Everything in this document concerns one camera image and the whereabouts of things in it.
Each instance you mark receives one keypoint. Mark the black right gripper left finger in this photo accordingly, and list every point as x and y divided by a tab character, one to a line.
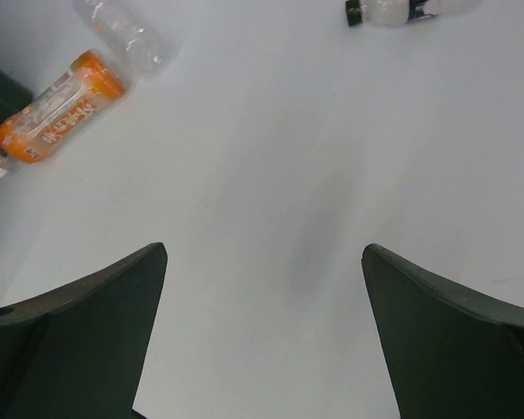
78	351

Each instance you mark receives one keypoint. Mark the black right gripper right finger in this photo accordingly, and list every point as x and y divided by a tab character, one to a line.
451	352

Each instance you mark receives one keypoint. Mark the orange label bottle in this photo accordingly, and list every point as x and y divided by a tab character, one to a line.
89	86

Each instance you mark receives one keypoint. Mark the clear bottle black cap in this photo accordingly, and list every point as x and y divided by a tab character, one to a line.
395	13

